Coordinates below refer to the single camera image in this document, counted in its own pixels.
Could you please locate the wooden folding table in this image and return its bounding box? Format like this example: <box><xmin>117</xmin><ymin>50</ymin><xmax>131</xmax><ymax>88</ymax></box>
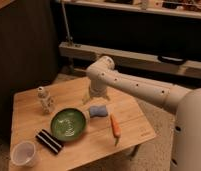
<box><xmin>9</xmin><ymin>78</ymin><xmax>156</xmax><ymax>171</ymax></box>

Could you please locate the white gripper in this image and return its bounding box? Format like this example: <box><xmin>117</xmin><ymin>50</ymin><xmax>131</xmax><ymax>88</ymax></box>
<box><xmin>82</xmin><ymin>80</ymin><xmax>110</xmax><ymax>104</ymax></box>

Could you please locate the green bowl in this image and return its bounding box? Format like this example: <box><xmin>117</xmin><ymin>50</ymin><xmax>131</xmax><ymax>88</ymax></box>
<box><xmin>50</xmin><ymin>108</ymin><xmax>86</xmax><ymax>142</ymax></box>

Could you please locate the metal stand pole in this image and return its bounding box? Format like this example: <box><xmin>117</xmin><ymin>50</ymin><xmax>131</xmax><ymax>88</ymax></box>
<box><xmin>61</xmin><ymin>0</ymin><xmax>74</xmax><ymax>73</ymax></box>

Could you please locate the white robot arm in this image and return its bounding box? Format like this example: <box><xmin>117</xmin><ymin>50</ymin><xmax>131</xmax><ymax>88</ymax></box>
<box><xmin>86</xmin><ymin>56</ymin><xmax>201</xmax><ymax>171</ymax></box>

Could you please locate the white plastic cup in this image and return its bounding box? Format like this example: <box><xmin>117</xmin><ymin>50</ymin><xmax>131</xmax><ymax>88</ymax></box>
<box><xmin>11</xmin><ymin>141</ymin><xmax>38</xmax><ymax>167</ymax></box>

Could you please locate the wooden shelf bench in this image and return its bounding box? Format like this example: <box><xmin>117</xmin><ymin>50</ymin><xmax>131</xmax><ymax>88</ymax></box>
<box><xmin>59</xmin><ymin>42</ymin><xmax>201</xmax><ymax>79</ymax></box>

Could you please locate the orange carrot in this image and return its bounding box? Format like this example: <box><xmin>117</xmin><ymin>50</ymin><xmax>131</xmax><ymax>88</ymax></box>
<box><xmin>110</xmin><ymin>114</ymin><xmax>121</xmax><ymax>144</ymax></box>

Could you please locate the black striped eraser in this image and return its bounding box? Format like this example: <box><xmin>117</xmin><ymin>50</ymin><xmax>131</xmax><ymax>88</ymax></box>
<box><xmin>36</xmin><ymin>129</ymin><xmax>63</xmax><ymax>154</ymax></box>

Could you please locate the black handle on shelf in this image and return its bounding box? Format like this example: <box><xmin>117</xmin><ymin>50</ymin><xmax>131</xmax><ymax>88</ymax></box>
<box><xmin>157</xmin><ymin>56</ymin><xmax>187</xmax><ymax>65</ymax></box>

